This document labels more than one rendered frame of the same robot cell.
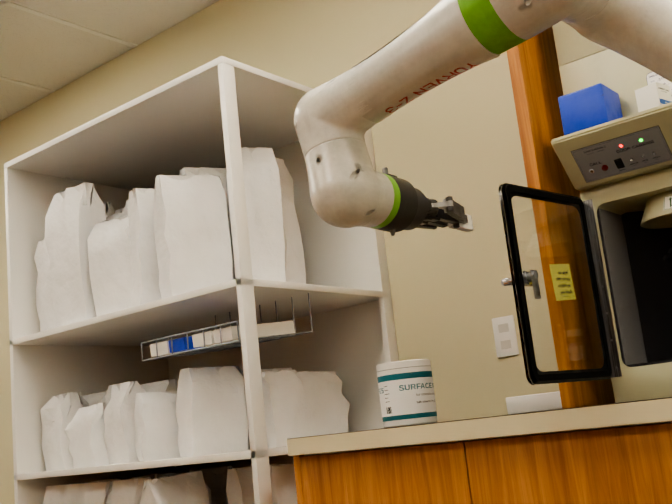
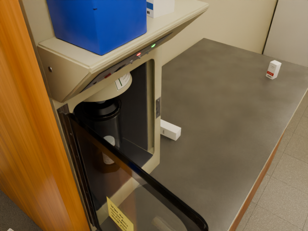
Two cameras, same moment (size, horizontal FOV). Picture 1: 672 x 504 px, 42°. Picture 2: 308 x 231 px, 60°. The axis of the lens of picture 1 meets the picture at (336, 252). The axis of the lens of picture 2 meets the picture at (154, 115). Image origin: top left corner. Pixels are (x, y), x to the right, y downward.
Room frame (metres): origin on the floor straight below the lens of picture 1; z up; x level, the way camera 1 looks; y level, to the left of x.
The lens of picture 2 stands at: (1.75, -0.19, 1.68)
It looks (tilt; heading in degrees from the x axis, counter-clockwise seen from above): 40 degrees down; 269
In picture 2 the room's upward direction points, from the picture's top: straight up
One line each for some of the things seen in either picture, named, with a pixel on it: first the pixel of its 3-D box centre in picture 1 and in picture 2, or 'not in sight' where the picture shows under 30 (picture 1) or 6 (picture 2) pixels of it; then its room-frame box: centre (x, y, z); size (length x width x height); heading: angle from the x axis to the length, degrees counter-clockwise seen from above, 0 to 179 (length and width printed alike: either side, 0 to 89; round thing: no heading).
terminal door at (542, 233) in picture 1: (557, 284); (129, 227); (1.79, -0.44, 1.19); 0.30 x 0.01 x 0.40; 134
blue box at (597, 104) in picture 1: (591, 114); (98, 5); (1.82, -0.58, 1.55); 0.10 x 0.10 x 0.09; 52
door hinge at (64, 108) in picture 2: (599, 286); (83, 177); (1.90, -0.56, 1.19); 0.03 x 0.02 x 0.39; 52
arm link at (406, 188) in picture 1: (387, 201); not in sight; (1.42, -0.10, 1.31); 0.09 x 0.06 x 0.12; 52
